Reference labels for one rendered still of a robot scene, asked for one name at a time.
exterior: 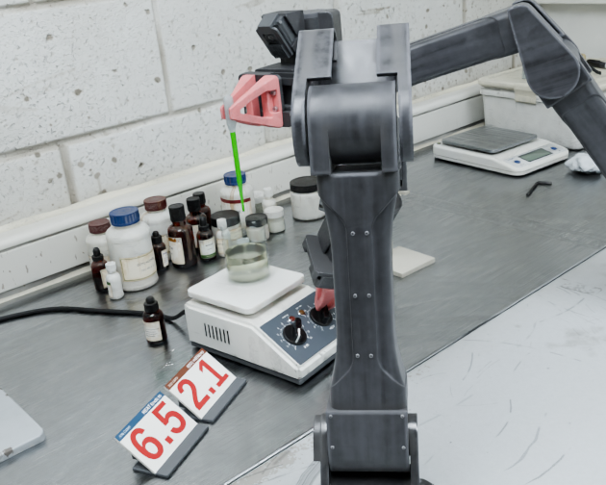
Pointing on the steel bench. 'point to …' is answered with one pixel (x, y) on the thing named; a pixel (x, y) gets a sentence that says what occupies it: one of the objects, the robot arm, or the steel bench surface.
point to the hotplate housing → (252, 337)
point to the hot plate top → (242, 302)
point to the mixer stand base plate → (3, 425)
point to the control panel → (320, 335)
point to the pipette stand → (410, 260)
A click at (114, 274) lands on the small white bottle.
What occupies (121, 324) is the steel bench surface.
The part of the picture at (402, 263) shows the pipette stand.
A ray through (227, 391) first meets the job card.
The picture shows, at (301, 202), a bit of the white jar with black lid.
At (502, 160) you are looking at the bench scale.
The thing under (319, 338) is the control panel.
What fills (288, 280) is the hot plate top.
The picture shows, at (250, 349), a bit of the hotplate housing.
